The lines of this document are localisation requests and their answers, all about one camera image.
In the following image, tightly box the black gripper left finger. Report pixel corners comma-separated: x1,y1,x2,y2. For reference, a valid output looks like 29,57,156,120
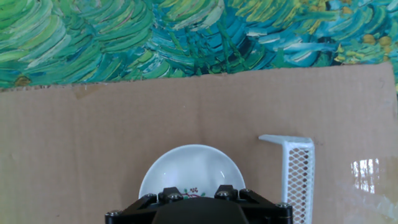
104,186,184,224

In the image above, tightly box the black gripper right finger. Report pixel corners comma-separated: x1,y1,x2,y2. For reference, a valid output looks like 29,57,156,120
214,184,293,224

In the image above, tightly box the white plate with floral print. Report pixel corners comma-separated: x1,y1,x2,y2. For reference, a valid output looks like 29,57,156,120
138,144,246,200

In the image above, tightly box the clear plastic triangular stand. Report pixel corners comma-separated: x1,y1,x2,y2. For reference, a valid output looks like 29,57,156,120
257,134,316,224

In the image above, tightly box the brown cardboard sheet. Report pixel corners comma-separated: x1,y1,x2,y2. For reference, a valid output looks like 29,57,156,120
0,61,398,224

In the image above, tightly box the clear packing tape patch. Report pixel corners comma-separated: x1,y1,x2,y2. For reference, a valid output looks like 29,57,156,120
337,155,398,224

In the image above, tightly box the painted landscape tablecloth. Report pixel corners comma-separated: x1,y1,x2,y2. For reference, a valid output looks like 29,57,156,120
0,0,398,94

